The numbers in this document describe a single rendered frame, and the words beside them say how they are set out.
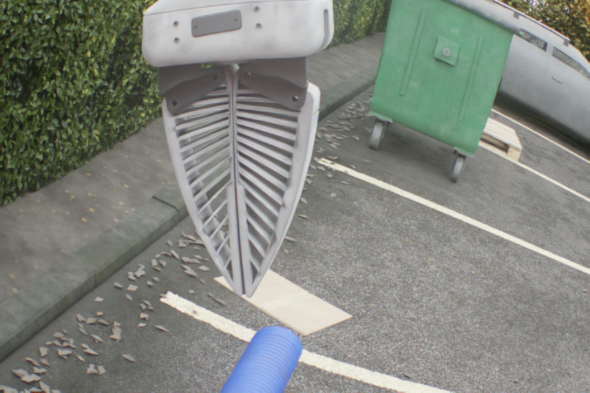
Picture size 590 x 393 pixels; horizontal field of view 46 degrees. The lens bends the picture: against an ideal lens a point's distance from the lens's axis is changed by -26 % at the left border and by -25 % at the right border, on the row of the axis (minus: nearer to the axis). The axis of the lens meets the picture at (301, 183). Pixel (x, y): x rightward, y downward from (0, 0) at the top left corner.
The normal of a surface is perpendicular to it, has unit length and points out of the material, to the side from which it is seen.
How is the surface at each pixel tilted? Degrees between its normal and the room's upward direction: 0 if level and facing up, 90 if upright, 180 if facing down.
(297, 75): 92
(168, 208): 0
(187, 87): 90
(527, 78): 86
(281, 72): 92
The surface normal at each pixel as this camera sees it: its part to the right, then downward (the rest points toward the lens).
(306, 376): 0.29, -0.90
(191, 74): -0.17, 0.31
